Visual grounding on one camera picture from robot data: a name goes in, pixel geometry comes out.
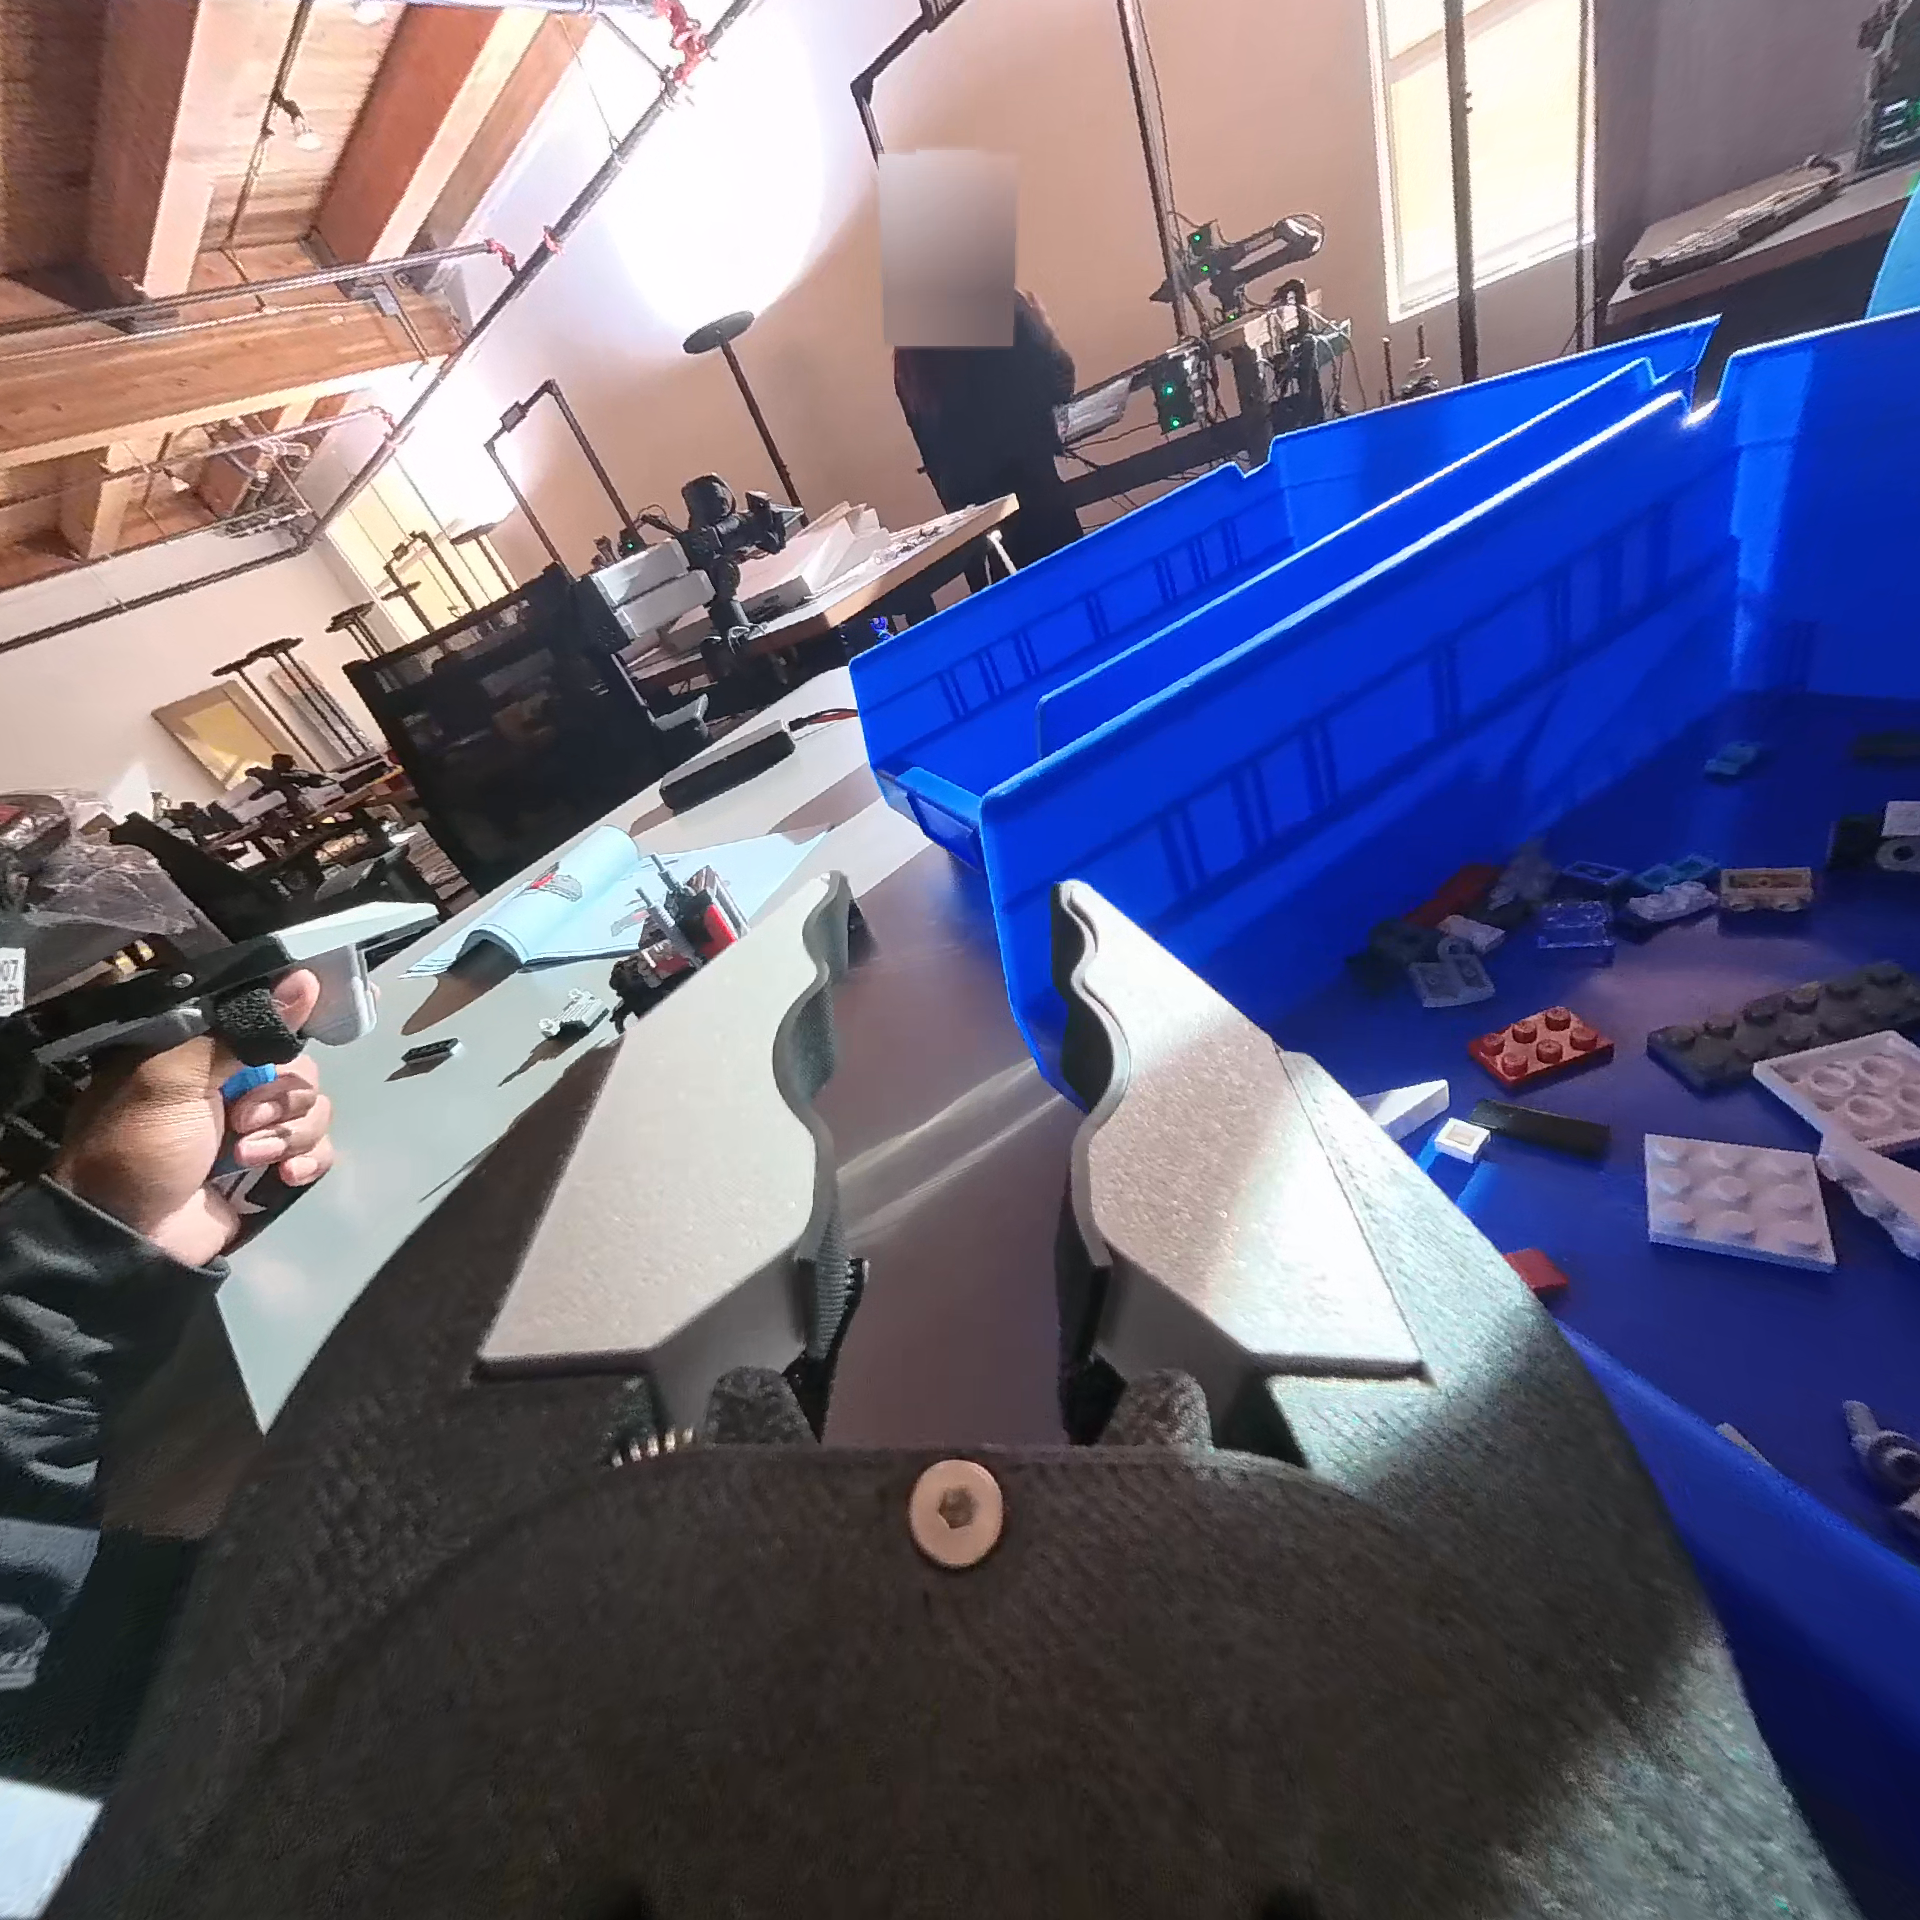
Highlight grey desk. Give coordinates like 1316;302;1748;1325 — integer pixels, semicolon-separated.
211;660;1103;1449

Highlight white boxes stack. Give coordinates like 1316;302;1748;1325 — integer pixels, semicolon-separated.
577;543;721;650

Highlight framed wall picture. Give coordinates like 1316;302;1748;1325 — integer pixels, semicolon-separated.
151;682;290;788

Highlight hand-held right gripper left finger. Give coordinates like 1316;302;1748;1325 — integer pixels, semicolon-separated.
478;874;876;1444

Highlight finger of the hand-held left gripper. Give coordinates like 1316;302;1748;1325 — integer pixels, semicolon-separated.
275;901;441;963

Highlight pile of loose toy bricks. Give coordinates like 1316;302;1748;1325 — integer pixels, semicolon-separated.
1358;737;1920;1547

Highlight wooden table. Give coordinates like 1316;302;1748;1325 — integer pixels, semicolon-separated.
645;492;1022;662

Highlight light blue instruction booklet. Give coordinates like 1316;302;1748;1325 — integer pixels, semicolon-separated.
402;823;829;981

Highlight red black toy brick truck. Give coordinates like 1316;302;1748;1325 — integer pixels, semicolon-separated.
609;857;747;1023

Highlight person's left hand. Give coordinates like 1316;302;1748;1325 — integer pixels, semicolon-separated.
60;967;339;1265

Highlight bright window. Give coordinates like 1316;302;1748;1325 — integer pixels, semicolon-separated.
1365;0;1596;319

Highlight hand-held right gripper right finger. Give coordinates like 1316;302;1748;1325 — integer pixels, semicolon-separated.
1047;879;1426;1454

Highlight dark keyboard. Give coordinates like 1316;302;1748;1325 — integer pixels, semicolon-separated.
1623;154;1849;291

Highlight black camera on stand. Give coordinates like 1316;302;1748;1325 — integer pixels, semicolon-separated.
638;470;812;676

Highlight person's left forearm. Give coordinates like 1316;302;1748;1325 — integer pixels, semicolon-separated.
0;1171;266;1697

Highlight large blue plastic bin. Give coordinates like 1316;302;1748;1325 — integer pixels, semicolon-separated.
978;306;1920;1920

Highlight black flat box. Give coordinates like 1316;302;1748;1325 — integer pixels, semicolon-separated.
655;717;801;813

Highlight black floor lamp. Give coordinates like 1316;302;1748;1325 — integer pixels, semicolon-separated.
682;310;807;513

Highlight black equipment rig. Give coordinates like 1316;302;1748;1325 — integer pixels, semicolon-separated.
1148;211;1361;437

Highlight black computer tower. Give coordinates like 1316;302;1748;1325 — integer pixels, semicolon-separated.
1851;0;1920;173

